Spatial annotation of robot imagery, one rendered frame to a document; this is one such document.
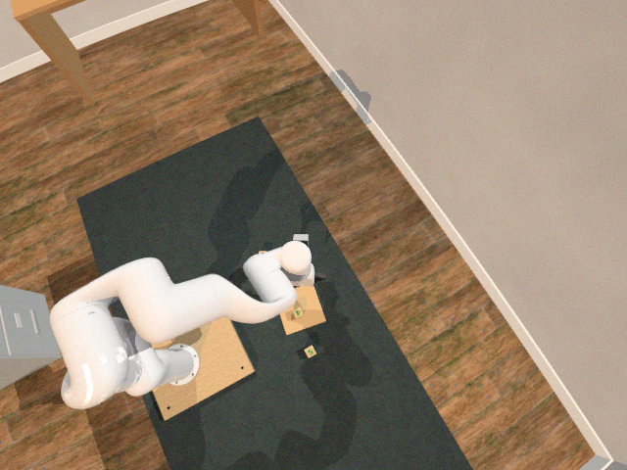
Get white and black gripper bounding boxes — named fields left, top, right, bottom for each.
left=291, top=263, right=326, bottom=286

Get tan square mat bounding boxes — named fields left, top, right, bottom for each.
left=280, top=286, right=326, bottom=335

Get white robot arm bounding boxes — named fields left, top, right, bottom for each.
left=50, top=234, right=312, bottom=409

